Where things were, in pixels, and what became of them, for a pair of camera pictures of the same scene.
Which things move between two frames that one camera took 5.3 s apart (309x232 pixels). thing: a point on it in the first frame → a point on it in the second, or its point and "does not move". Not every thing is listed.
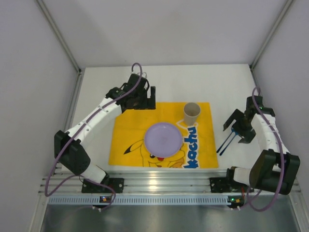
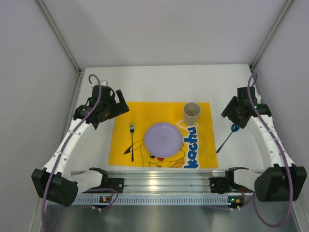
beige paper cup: (191, 110) does not move
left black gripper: (147, 104) → (119, 106)
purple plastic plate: (163, 139) does not move
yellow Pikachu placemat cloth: (128, 147) does not move
